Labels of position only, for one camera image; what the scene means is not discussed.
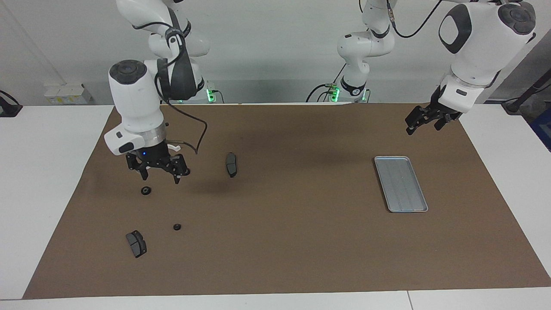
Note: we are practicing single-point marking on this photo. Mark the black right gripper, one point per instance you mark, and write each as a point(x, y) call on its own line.
point(153, 157)

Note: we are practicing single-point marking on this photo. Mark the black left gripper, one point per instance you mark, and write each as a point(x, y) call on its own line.
point(441, 112)

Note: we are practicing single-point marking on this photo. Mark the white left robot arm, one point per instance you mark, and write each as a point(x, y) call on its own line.
point(482, 43)

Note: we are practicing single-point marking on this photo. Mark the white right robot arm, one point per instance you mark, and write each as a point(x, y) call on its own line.
point(133, 103)

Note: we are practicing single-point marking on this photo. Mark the silver metal tray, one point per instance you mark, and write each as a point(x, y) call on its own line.
point(409, 202)

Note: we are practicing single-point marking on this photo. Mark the narrow dark brake pad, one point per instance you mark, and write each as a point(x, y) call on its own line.
point(231, 165)

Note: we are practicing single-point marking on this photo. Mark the wide grey brake pad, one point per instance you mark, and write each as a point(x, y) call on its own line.
point(137, 245)

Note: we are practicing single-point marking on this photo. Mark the black stand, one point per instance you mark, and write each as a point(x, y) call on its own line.
point(531, 92)

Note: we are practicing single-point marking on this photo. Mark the blue crate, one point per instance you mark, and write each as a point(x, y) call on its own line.
point(543, 129)

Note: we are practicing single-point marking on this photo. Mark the brown table mat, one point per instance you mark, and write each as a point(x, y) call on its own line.
point(280, 237)

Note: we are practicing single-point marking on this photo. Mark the white curved plastic bracket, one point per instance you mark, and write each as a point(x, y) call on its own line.
point(176, 147)

